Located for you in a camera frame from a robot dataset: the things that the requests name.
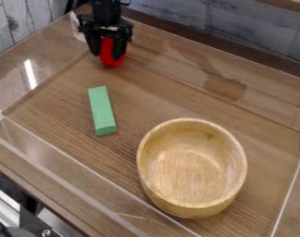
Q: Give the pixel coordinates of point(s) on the red felt fruit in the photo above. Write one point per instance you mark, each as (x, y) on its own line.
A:
(106, 55)

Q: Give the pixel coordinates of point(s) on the black metal bracket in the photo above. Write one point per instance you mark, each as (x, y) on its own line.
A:
(34, 225)

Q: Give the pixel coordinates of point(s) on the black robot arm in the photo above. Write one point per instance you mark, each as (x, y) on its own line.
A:
(108, 11)

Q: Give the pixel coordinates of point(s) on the green rectangular block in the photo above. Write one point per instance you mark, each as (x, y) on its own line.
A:
(104, 120)

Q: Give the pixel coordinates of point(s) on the wooden bowl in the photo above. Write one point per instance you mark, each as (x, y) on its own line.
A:
(192, 166)

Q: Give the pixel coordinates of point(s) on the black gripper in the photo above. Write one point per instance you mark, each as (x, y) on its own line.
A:
(120, 29)

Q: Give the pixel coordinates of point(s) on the clear acrylic tray walls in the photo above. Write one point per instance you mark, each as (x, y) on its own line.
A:
(82, 174)

